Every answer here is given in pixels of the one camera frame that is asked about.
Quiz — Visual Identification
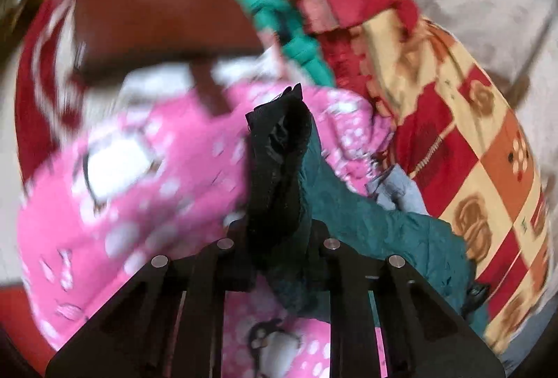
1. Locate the bright green garment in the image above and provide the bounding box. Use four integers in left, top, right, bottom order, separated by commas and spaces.
148, 0, 336, 88

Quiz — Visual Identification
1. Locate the red yellow checked blanket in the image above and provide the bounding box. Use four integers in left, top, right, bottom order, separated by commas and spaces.
262, 0, 552, 355

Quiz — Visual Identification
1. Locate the red white printed cloth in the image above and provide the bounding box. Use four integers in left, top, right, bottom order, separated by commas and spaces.
15, 0, 114, 187

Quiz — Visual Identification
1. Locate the pink penguin print blanket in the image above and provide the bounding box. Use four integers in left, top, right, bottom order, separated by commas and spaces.
17, 81, 395, 378

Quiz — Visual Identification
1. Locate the light grey garment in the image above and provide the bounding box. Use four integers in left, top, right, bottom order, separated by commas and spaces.
366, 164, 430, 215

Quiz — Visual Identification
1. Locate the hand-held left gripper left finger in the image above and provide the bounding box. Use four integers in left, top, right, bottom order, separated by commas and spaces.
46, 220, 257, 378

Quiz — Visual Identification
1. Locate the dark green puffer jacket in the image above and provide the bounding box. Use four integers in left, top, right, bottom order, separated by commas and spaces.
244, 83, 487, 339

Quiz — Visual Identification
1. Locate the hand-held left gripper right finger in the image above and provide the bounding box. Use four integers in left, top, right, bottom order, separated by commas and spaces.
309, 220, 506, 378

